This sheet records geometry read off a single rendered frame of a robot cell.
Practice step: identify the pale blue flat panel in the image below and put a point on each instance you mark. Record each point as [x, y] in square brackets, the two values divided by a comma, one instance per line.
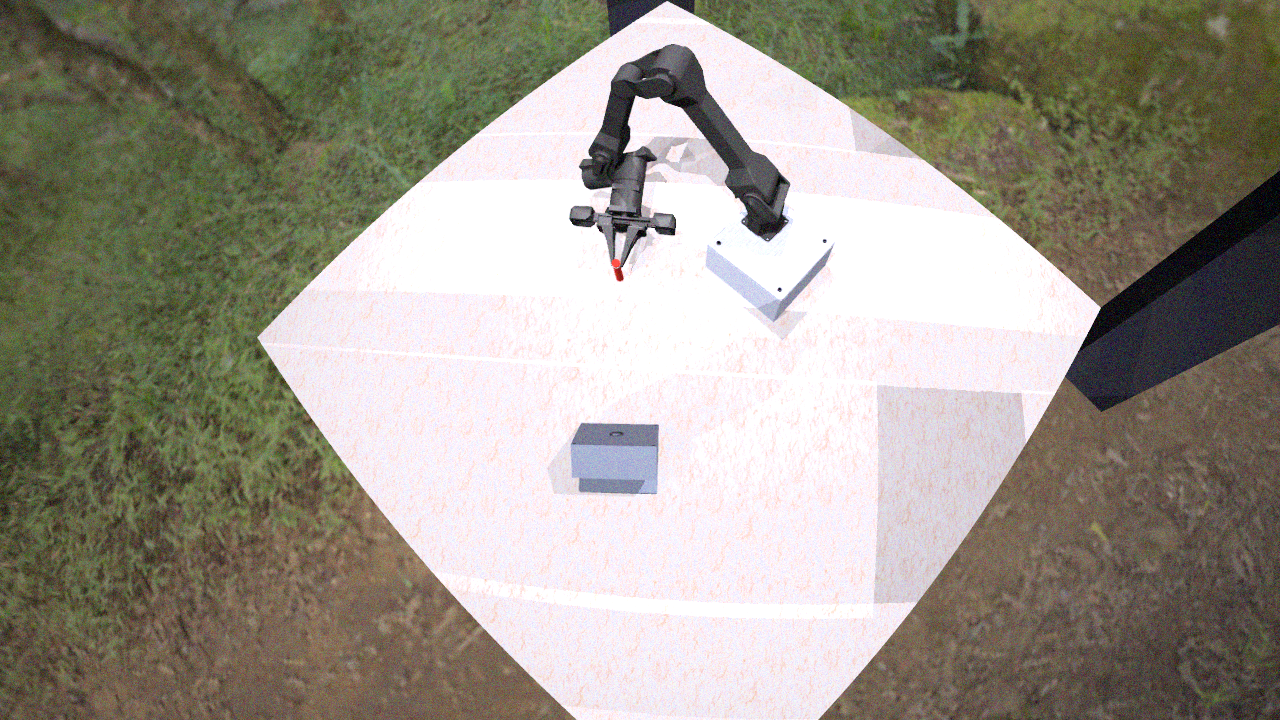
[616, 458]

